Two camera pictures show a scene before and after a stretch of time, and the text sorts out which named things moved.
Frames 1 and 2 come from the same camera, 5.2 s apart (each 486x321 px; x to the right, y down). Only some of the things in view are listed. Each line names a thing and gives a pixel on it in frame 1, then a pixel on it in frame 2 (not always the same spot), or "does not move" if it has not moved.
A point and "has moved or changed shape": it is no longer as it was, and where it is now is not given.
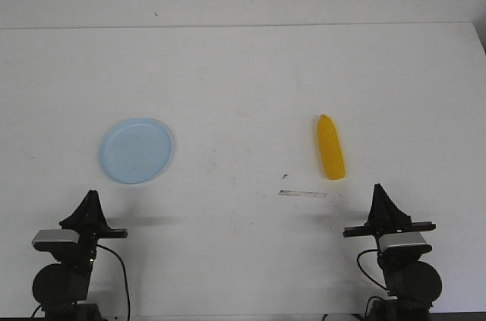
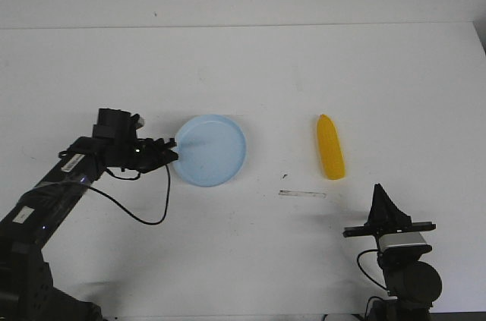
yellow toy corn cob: [330, 148] does not move
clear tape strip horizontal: [303, 193] does not move
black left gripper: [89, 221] → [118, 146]
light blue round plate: [136, 150] has moved or changed shape
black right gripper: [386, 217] does not move
